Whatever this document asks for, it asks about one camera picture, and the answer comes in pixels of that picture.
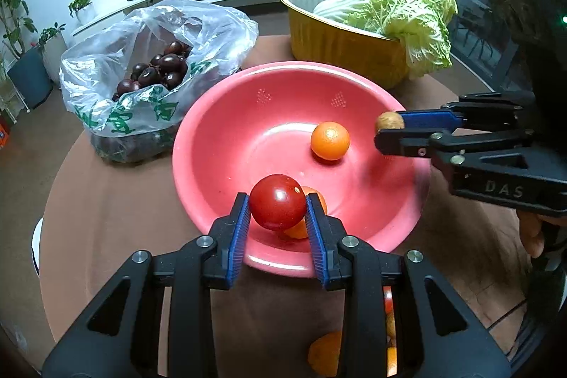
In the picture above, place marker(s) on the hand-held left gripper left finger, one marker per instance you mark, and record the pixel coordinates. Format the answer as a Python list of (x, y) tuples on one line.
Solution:
[(237, 240)]

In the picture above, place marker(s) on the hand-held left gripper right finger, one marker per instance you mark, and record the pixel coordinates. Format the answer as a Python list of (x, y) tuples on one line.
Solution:
[(316, 240)]

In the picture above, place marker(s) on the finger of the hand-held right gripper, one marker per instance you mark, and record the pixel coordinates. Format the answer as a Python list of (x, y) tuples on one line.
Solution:
[(425, 120), (398, 142)]

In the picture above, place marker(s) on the red tomato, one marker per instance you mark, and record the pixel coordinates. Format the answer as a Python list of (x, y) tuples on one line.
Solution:
[(277, 201), (388, 300)]

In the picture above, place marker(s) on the pink plastic bowl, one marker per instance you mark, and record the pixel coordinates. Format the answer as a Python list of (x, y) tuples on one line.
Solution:
[(265, 130)]

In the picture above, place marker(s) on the person's right hand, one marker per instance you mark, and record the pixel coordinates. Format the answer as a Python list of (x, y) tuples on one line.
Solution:
[(531, 234)]

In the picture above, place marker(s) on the napa cabbage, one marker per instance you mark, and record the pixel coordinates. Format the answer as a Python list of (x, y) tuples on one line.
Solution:
[(398, 10)]

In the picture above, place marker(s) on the yellow basin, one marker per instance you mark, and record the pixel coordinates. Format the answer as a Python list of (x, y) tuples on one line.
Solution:
[(336, 46)]

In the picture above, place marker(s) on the bunch of dark grapes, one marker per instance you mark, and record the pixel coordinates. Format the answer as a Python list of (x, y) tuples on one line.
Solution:
[(164, 63)]

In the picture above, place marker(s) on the clear plastic bag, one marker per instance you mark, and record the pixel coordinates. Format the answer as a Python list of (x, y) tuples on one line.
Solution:
[(212, 28)]

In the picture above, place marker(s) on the orange cardboard box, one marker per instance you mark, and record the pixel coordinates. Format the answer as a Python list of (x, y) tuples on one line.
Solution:
[(3, 136)]

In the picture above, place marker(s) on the plant in ribbed white pot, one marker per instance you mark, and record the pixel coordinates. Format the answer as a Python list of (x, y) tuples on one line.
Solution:
[(54, 50)]

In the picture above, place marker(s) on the leafy tree in blue pot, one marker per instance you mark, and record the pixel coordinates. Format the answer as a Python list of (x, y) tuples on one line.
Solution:
[(29, 72)]

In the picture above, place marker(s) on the small plant in white pot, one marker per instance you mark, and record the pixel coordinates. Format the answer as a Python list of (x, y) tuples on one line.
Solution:
[(83, 8)]

